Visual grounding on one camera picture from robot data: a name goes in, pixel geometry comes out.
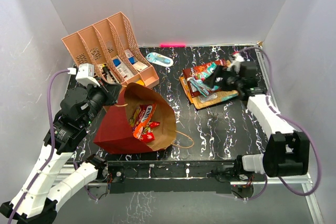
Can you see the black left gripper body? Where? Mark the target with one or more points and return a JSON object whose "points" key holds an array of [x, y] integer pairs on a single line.
{"points": [[102, 95]]}

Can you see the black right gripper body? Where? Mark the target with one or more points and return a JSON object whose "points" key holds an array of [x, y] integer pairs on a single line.
{"points": [[232, 81]]}

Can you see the red chips bag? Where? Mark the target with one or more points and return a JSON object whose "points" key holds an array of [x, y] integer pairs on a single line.
{"points": [[186, 73]]}

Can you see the teal snack packet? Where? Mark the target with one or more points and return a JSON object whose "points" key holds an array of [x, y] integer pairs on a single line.
{"points": [[199, 74]]}

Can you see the gold foil snack bag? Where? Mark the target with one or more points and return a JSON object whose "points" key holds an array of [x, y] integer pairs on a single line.
{"points": [[201, 101]]}

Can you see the orange wafer snack packet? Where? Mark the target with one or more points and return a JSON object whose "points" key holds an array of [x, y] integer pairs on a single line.
{"points": [[184, 86]]}

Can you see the red brown paper bag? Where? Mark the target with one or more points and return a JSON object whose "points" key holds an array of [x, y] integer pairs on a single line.
{"points": [[115, 135]]}

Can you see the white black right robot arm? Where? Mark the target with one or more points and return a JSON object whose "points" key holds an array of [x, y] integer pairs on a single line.
{"points": [[287, 150]]}

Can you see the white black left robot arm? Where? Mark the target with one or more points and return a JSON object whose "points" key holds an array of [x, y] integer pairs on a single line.
{"points": [[39, 200]]}

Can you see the blue white box in organizer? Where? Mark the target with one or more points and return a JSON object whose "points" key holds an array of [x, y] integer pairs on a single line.
{"points": [[117, 64]]}

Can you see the yellow block in organizer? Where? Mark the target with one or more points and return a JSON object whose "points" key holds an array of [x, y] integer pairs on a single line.
{"points": [[140, 82]]}

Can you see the orange candy bar pack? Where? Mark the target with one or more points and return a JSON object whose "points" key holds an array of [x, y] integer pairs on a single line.
{"points": [[141, 117]]}

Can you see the white card pack in organizer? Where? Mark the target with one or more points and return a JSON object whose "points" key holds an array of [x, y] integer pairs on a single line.
{"points": [[139, 66]]}

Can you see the pink plastic desk organizer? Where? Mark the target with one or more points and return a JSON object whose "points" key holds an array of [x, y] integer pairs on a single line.
{"points": [[101, 42]]}

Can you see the blue blister pack item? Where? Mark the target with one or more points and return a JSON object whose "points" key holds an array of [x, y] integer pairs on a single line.
{"points": [[159, 59]]}

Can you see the pink tape strip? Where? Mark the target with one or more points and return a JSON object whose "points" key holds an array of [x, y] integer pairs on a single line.
{"points": [[172, 44]]}

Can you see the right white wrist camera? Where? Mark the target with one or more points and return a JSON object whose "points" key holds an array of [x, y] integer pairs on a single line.
{"points": [[235, 61]]}

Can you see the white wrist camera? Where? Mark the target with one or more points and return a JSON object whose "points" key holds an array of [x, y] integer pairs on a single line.
{"points": [[235, 61], [84, 75]]}

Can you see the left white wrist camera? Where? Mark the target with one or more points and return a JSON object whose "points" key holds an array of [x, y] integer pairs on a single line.
{"points": [[84, 75]]}

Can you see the black aluminium base frame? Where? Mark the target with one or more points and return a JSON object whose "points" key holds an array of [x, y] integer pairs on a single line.
{"points": [[220, 177]]}

